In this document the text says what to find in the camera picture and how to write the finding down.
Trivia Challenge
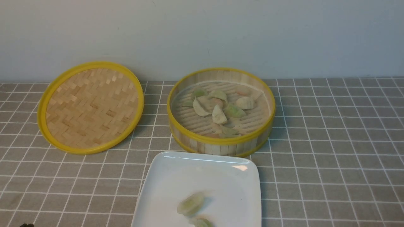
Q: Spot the white dumpling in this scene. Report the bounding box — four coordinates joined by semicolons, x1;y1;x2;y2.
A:
211;104;228;125
236;96;256;110
193;97;211;117

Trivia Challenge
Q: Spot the green dumpling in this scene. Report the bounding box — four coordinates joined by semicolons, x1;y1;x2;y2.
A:
208;89;228;102
191;87;208;100
176;192;205;217
181;100;193;108
223;102;247;118

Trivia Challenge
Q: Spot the white square ceramic plate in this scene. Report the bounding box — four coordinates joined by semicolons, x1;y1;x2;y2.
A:
132;151;262;227

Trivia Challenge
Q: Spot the pink dumpling centre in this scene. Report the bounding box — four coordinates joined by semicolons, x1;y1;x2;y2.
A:
207;97;224;110

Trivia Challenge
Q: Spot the pink dumpling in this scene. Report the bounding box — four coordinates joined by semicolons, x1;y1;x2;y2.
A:
235;87;263;100
207;97;224;110

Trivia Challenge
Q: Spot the yellow rimmed bamboo steamer basket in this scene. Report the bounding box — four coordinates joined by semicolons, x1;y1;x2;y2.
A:
167;68;276;157

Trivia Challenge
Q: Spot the pink dumpling back right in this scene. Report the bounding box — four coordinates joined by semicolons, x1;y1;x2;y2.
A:
235;87;263;100

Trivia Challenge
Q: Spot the yellow rimmed bamboo steamer lid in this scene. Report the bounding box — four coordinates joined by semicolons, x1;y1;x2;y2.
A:
37;61;145;155

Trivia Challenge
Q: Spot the grey checked tablecloth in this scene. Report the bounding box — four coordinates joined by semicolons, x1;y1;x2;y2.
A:
0;78;404;227

